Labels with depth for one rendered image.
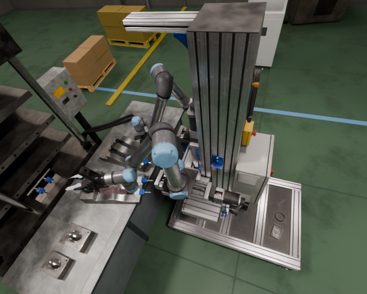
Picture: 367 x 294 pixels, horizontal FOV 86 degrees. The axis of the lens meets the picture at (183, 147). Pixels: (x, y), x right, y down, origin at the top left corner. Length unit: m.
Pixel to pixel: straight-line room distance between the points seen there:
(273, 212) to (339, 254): 0.71
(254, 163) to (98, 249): 1.29
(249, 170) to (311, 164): 1.78
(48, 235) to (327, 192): 2.85
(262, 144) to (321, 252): 1.49
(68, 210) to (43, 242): 0.28
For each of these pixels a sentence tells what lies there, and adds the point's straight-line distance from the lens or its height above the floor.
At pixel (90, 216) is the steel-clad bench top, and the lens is 1.89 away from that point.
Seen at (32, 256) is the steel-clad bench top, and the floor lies 0.80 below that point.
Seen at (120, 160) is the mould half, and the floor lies 0.89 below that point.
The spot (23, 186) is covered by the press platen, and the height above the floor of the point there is 1.03.
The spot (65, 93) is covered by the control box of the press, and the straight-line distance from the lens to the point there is 2.22.
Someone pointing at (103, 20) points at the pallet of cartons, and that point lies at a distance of 6.02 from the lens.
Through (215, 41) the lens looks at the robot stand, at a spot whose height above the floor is 2.00.
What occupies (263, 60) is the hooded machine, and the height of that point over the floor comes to 0.19.
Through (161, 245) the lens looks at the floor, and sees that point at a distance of 2.44.
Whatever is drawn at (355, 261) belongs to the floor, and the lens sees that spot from 2.72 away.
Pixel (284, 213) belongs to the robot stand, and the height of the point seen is 0.21.
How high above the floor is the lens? 2.34
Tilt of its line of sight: 53 degrees down
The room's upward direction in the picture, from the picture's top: 12 degrees counter-clockwise
